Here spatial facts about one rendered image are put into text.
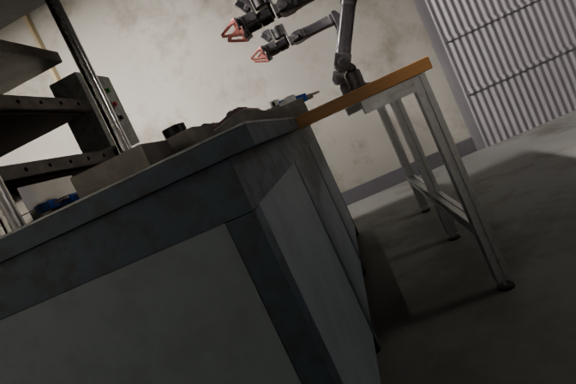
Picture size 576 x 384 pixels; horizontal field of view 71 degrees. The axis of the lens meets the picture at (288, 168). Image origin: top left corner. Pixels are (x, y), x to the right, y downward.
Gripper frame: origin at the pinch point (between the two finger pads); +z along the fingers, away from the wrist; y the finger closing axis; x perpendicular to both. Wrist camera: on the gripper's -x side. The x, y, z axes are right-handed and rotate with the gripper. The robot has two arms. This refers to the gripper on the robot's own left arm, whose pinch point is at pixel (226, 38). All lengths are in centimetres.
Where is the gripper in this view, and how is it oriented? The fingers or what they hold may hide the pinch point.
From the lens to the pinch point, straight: 168.0
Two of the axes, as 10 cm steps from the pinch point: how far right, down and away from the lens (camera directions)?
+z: -9.0, 4.2, 1.4
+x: 4.3, 9.0, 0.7
